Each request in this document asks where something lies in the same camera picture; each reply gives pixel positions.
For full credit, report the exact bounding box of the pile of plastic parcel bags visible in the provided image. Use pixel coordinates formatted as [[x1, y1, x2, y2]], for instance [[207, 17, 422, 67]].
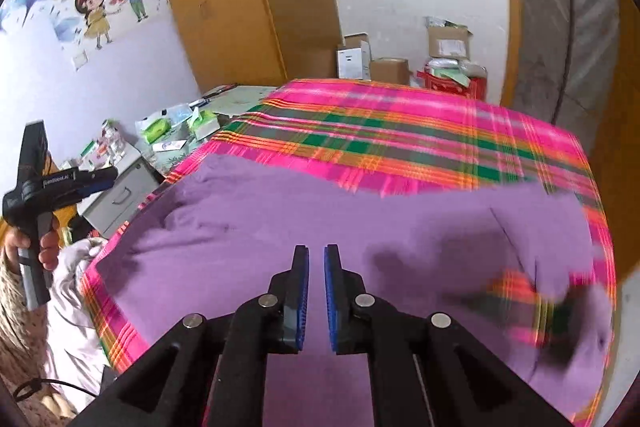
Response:
[[425, 57, 487, 84]]

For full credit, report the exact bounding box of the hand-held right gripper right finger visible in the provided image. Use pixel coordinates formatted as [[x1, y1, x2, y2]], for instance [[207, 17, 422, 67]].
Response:
[[324, 244, 573, 427]]

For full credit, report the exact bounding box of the green tissue pack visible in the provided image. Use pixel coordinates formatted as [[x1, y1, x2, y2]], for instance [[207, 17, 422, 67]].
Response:
[[141, 118, 170, 144]]

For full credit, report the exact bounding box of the red plastic basket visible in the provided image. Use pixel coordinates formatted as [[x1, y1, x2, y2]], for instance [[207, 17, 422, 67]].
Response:
[[416, 68, 488, 102]]

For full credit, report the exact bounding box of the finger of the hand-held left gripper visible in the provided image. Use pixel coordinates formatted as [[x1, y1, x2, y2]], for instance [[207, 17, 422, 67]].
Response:
[[79, 183, 115, 199], [75, 165, 119, 188]]

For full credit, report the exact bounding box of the pink plaid bed sheet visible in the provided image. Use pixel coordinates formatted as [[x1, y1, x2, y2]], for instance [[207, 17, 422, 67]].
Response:
[[80, 78, 613, 427]]

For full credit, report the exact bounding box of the cartoon children wall sticker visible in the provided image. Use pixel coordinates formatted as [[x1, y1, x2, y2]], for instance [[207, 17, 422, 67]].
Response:
[[0, 0, 168, 70]]

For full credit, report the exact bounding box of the cluster of small bottles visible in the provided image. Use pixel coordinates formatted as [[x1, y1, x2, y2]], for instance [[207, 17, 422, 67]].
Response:
[[77, 119, 128, 168]]

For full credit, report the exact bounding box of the open brown cardboard box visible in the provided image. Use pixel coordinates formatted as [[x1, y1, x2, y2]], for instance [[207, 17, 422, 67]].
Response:
[[426, 21, 474, 60]]

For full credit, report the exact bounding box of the purple fleece top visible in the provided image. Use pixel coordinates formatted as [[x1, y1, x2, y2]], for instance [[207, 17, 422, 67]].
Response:
[[95, 154, 616, 427]]

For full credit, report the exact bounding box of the white cardboard box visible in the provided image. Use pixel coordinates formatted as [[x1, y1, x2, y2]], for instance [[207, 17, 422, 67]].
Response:
[[336, 34, 372, 80]]

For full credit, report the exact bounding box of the white drawer cabinet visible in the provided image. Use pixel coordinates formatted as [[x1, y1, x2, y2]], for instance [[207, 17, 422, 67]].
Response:
[[60, 142, 166, 240]]

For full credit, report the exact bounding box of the person's left hand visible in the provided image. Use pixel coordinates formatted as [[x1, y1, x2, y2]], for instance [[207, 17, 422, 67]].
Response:
[[4, 227, 62, 273]]

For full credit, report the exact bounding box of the green tissue box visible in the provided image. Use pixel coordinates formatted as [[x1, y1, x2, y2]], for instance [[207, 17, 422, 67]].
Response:
[[189, 109, 221, 142]]

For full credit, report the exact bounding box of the blue and white pack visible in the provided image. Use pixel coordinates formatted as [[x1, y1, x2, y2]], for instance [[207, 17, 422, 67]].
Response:
[[160, 107, 193, 126]]

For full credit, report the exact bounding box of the small brown cardboard box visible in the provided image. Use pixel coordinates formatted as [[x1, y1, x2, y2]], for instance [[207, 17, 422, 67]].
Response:
[[370, 57, 412, 86]]

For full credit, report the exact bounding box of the wooden door frame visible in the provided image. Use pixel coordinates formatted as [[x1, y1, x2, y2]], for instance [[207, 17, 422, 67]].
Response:
[[495, 0, 527, 105]]

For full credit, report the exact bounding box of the black marker pen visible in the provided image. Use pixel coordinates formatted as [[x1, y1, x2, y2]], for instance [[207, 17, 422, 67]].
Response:
[[200, 84, 238, 100]]

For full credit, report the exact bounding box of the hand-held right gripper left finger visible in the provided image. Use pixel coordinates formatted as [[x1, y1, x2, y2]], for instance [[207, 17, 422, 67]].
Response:
[[75, 244, 310, 427]]

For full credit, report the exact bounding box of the glass-topped desk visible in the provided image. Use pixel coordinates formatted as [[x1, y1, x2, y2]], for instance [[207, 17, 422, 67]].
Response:
[[135, 84, 278, 178]]

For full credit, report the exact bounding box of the person's left forearm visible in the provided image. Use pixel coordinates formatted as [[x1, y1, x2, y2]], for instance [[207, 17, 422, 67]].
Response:
[[0, 252, 76, 423]]

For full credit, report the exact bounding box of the white floral bedding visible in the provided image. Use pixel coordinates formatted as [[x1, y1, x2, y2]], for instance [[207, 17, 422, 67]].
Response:
[[47, 237, 118, 408]]

